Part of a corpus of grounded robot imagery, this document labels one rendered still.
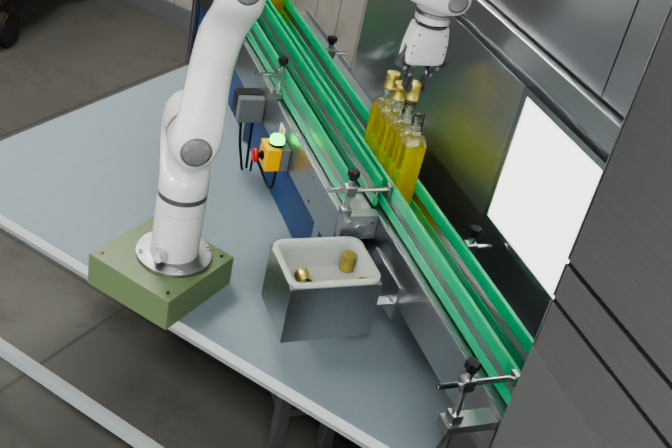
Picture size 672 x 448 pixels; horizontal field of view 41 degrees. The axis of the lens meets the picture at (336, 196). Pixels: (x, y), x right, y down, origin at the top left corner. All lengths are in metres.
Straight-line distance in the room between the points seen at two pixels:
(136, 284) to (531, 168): 0.96
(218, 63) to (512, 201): 0.71
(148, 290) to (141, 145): 0.82
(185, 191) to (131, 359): 1.21
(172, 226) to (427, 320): 0.65
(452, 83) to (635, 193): 1.15
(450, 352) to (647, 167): 0.89
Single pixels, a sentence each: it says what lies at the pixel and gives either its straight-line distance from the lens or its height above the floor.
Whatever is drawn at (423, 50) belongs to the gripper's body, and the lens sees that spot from 2.12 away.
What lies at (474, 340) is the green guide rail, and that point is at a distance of 1.89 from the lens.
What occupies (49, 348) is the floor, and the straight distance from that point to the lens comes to 3.28.
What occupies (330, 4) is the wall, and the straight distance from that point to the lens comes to 5.07.
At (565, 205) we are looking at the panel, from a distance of 1.88.
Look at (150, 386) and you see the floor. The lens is 3.16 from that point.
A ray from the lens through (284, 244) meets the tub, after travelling 2.13.
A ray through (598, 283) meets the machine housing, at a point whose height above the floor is 1.59.
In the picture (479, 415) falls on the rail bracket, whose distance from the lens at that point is 1.81.
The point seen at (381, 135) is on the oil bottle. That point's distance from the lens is 2.28.
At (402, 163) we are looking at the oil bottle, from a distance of 2.18.
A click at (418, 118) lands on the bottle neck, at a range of 2.15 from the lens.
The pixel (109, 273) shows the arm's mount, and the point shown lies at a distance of 2.28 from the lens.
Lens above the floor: 2.24
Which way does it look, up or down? 32 degrees down
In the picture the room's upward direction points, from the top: 13 degrees clockwise
